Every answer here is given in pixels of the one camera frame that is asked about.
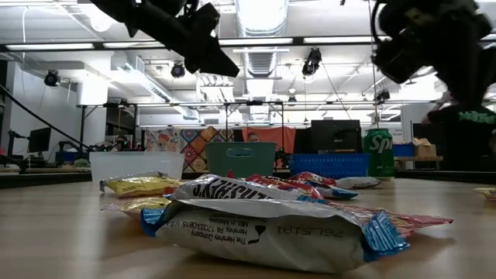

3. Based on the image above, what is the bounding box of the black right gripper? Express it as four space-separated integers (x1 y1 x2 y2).
370 0 493 84

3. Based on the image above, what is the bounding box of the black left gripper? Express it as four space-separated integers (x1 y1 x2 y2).
135 0 240 78

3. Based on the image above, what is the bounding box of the large yellow Sour Patch packet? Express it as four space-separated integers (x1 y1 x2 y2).
99 171 187 199

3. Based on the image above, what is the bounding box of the black partition panel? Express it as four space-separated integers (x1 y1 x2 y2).
412 122 439 156

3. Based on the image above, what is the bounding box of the colourful patchwork quilt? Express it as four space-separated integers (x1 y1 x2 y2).
143 126 236 174

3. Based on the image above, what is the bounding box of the blue storage bin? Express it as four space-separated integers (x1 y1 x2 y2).
393 143 415 158

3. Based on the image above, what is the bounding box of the brown cardboard box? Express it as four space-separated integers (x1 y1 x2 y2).
412 138 438 158

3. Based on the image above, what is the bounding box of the green Sprite can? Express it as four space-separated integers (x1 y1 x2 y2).
363 127 395 180

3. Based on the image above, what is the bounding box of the large black monitor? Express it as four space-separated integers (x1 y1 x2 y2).
309 119 363 154

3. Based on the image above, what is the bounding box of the wooden background table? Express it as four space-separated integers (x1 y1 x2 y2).
393 155 444 171

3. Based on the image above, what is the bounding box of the orange hanging cloth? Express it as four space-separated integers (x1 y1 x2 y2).
242 126 298 154

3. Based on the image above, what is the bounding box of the teal plastic bin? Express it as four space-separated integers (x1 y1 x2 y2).
205 141 278 182

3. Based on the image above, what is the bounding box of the blue plastic basket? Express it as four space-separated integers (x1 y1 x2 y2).
288 153 371 179

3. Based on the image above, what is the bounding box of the clear plastic bin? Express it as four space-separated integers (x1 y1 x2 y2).
88 150 186 182

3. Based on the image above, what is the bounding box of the black background machine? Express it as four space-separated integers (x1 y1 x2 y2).
56 138 92 167

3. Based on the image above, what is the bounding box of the small black monitor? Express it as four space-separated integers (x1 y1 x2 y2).
29 126 52 154

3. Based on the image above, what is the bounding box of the black camera cable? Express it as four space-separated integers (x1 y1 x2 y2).
370 3 384 55

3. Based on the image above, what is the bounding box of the thin hanging cable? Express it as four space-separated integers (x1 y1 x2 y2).
366 0 381 129

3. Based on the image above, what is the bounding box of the silver ventilation duct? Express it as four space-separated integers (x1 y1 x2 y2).
235 0 290 78

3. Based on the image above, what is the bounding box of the black background truss frame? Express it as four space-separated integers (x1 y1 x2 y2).
77 99 446 152

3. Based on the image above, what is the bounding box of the black overhead camera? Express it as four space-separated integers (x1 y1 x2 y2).
301 46 323 78

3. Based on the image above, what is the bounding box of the black overhead frame beam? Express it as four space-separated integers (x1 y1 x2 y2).
0 33 496 53

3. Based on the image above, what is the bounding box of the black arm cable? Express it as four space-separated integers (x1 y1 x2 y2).
0 84 95 152

